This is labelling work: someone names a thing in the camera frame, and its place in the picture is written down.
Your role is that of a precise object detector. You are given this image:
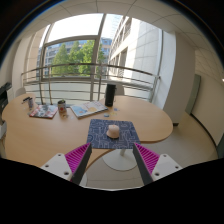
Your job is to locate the white chair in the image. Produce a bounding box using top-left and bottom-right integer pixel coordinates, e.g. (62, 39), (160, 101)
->
(115, 83), (126, 97)
(14, 86), (28, 99)

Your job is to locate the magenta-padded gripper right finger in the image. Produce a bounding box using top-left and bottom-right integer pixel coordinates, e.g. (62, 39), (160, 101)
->
(132, 142), (183, 186)

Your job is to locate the tall black cylinder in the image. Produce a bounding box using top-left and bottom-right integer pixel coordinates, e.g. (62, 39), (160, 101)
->
(104, 83), (118, 108)

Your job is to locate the colourful red-blue magazine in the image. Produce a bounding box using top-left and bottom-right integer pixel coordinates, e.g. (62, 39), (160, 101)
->
(28, 103), (59, 120)

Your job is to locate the pale pink computer mouse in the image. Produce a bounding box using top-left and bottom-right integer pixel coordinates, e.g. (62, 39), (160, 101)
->
(106, 124), (121, 140)

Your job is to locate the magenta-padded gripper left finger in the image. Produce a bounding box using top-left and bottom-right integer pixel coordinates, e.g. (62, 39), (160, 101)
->
(40, 142), (93, 186)

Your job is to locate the metal balcony railing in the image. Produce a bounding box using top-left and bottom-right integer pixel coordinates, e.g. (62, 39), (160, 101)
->
(20, 62), (161, 105)

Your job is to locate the blue patterned mouse pad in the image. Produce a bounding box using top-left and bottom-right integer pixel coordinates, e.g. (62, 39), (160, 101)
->
(86, 118), (142, 150)

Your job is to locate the white table pedestal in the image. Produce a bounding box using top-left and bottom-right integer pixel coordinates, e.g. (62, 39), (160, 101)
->
(101, 148), (139, 172)

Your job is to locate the light blue illustrated magazine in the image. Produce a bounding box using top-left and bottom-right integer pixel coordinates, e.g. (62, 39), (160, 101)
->
(69, 100), (109, 120)

